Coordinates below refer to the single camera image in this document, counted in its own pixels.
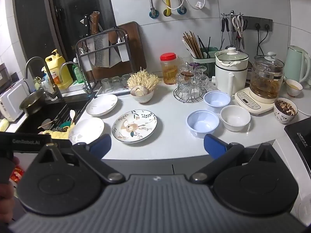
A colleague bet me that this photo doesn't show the white electric pot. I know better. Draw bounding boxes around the white electric pot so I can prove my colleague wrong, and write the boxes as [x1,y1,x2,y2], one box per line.
[211,47,249,97]

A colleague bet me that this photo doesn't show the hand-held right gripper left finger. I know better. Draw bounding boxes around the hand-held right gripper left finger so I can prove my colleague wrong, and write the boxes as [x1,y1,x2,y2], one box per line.
[31,134,125,185]

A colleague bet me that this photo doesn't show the yellow dish cloth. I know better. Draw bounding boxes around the yellow dish cloth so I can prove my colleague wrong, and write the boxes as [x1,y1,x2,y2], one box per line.
[39,129,71,140]

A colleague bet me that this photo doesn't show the clear blue cap bottle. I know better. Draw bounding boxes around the clear blue cap bottle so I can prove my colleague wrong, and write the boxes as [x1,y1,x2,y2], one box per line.
[40,67,52,93]

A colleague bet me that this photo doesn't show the green scrubbing pad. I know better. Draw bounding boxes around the green scrubbing pad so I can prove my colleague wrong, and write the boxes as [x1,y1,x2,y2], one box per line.
[52,123,74,133]

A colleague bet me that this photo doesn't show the dark sink faucet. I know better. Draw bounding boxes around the dark sink faucet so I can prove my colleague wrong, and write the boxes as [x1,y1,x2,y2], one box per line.
[25,57,64,101]

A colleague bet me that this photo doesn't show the plain steel knife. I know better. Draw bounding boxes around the plain steel knife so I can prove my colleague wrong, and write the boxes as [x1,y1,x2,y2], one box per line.
[108,33,122,67]

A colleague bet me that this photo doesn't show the black knife rack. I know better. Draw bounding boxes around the black knife rack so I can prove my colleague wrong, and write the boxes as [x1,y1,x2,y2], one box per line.
[75,29,133,97]

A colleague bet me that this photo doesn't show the steel pot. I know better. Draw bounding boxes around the steel pot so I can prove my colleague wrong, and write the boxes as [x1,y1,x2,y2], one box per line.
[19,89,46,115]

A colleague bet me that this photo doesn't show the hammered steel cleaver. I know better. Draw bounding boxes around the hammered steel cleaver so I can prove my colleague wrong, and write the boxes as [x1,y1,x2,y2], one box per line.
[92,34,110,68]

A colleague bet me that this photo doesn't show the green dish soap bottle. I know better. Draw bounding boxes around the green dish soap bottle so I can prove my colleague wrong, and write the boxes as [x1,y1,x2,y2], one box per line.
[73,58,85,83]

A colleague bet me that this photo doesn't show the tall white ceramic bowl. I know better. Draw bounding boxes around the tall white ceramic bowl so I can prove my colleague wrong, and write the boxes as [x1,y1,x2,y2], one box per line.
[130,87,154,103]

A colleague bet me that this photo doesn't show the chrome sink faucet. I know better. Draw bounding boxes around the chrome sink faucet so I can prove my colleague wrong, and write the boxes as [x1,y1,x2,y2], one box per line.
[59,62,91,97]

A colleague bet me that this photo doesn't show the leaf patterned bowl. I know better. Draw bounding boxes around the leaf patterned bowl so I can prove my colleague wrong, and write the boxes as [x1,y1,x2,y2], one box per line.
[273,97,298,125]

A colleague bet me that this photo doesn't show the small white cup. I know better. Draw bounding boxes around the small white cup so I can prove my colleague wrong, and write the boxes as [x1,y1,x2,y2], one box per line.
[285,79,303,97]

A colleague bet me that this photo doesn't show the black power strip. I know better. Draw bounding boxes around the black power strip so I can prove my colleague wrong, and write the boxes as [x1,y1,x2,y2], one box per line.
[239,16,273,31]

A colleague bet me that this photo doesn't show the white utensil caddy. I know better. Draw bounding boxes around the white utensil caddy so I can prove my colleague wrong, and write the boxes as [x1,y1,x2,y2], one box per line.
[118,44,130,62]
[78,53,94,71]

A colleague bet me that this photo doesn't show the black induction cooktop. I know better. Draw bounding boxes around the black induction cooktop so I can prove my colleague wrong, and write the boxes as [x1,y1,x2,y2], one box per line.
[284,118,311,161]

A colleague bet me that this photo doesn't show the cluster of glass cups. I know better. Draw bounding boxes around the cluster of glass cups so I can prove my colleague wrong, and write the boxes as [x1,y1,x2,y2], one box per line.
[176,64,209,99]

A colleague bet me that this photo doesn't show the kitchen scissors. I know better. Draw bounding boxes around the kitchen scissors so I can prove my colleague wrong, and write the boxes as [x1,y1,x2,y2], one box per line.
[232,15,245,38]

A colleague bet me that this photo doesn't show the floral ceramic plate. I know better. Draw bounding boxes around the floral ceramic plate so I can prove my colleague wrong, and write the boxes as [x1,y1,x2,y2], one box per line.
[112,110,158,143]

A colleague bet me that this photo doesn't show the green chopstick holder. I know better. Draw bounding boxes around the green chopstick holder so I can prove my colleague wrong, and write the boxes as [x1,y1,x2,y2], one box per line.
[191,47,220,78]

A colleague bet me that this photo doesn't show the yellow detergent pump bottle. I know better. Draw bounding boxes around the yellow detergent pump bottle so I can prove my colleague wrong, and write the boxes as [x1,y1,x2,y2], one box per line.
[45,49,73,90]

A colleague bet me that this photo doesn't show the white countertop appliance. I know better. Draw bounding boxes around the white countertop appliance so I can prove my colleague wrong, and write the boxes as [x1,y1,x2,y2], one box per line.
[0,78,28,122]

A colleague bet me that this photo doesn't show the glass tea kettle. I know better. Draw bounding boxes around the glass tea kettle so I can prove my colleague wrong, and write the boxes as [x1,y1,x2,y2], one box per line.
[250,52,285,99]

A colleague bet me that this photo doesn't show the enoki mushrooms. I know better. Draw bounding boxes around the enoki mushrooms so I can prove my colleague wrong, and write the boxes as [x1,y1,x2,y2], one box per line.
[127,67,162,90]

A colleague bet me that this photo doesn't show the person's left hand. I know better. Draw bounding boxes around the person's left hand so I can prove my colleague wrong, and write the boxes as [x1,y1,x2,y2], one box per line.
[0,156,20,201]

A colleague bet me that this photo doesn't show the black sink drain rack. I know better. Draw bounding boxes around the black sink drain rack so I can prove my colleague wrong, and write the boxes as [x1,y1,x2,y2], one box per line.
[36,104,83,134]

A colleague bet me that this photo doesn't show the white ceramic plate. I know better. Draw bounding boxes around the white ceramic plate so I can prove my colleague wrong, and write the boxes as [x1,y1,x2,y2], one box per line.
[68,117,105,144]
[86,94,119,116]

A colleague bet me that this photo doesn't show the blue plastic bowl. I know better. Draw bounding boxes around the blue plastic bowl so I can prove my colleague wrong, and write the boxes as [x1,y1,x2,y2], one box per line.
[203,90,231,113]
[186,110,220,139]

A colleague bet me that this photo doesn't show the cream kettle heating base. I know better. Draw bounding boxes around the cream kettle heating base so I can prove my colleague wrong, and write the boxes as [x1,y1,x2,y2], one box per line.
[234,87,280,115]

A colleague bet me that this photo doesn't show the bundle of wooden chopsticks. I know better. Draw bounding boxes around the bundle of wooden chopsticks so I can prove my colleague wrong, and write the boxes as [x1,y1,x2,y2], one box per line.
[183,31,203,59]

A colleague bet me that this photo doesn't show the wire cup rack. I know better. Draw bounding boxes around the wire cup rack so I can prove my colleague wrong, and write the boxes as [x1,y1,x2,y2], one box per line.
[173,87,206,103]

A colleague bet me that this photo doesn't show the black handle knife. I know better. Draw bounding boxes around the black handle knife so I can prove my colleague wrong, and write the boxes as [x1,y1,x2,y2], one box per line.
[83,15,91,38]

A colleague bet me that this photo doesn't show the dark window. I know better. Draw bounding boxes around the dark window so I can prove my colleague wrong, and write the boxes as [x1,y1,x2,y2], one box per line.
[12,0,117,61]

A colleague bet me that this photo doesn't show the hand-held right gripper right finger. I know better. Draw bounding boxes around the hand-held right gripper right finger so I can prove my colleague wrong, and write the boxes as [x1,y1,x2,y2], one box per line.
[190,134,284,185]

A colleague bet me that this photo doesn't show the plain white bowl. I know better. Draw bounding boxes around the plain white bowl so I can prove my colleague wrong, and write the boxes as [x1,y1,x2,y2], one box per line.
[220,105,251,132]

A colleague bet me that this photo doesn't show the wooden handle knife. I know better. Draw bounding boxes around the wooden handle knife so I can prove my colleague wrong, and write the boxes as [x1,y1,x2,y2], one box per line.
[90,11,100,36]

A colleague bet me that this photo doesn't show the red packet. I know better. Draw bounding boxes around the red packet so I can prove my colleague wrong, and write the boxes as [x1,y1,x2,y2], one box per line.
[11,166,25,182]

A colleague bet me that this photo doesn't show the mint green electric kettle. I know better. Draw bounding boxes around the mint green electric kettle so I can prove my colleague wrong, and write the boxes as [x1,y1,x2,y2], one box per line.
[285,46,311,84]

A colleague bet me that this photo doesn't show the wooden cutting board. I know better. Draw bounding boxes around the wooden cutting board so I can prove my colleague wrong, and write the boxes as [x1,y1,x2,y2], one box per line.
[90,21,147,82]

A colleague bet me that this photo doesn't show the hanging scissors and utensils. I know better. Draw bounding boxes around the hanging scissors and utensils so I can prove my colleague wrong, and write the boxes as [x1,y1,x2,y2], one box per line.
[220,10,248,51]

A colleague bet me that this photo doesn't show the white drip tray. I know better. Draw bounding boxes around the white drip tray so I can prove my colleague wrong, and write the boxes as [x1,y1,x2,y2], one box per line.
[95,76,133,97]

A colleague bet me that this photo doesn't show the red lid amber jar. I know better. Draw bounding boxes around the red lid amber jar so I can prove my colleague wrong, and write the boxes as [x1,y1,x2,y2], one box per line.
[160,53,177,85]

